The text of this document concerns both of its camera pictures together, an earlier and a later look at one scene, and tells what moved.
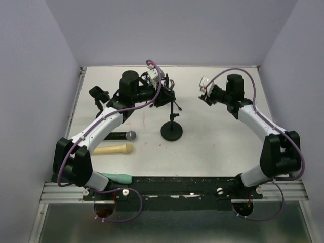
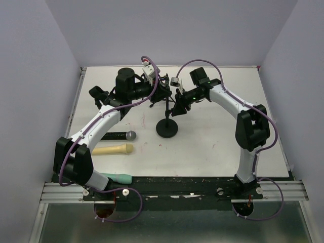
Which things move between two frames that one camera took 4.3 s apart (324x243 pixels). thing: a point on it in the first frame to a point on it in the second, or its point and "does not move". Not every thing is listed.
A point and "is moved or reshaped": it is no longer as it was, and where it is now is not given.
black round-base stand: (171, 131) is moved or reshaped
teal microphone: (121, 178) does not move
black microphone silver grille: (129, 135) does not move
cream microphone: (124, 149) does not move
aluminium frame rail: (51, 192) does not move
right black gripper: (209, 100) to (178, 109)
